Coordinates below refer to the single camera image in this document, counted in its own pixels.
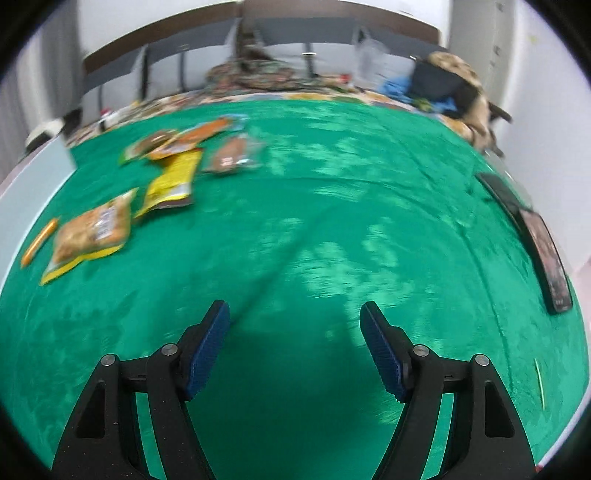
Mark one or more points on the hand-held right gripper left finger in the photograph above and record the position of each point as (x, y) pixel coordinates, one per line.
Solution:
(207, 350)

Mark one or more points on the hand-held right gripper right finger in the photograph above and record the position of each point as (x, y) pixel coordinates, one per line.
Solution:
(383, 350)

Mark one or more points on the clear yellow peanut packet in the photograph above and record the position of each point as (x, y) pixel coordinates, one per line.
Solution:
(92, 230)

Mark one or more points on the yellow and brown snack packet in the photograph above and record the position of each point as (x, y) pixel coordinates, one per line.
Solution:
(173, 180)

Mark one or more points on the clear packet with brown meat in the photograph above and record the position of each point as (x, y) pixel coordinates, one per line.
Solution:
(233, 154)

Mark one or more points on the orange sausage stick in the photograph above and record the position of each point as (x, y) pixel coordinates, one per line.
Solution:
(39, 242)

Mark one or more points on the green brown snack packet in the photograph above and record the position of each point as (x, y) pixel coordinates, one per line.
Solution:
(143, 145)

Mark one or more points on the orange snack packet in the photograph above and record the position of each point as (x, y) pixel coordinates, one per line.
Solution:
(198, 131)

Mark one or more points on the white cardboard box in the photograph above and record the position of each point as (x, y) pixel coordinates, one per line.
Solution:
(37, 170)

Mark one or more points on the phone with lit screen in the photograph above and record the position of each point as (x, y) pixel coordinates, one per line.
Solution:
(547, 258)

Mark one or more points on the black phone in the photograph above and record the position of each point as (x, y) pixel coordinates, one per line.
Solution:
(501, 194)

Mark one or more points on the red and white small bottle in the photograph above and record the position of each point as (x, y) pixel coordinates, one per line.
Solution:
(107, 119)

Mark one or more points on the black bag with clothes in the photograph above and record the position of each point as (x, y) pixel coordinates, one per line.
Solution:
(475, 106)

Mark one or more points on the blue cloth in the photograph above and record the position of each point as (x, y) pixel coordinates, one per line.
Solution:
(397, 87)

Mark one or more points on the floral bedsheet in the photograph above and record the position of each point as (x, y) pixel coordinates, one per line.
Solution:
(277, 96)

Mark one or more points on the white cloth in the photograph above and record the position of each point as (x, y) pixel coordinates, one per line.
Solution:
(44, 131)

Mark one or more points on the floral cloth heap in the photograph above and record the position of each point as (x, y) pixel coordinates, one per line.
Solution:
(258, 74)

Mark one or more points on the clear plastic bag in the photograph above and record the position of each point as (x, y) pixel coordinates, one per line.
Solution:
(371, 60)

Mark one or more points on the brown headboard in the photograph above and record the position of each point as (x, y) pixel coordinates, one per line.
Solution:
(184, 32)

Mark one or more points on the grey curtain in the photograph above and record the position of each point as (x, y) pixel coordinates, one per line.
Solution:
(55, 55)

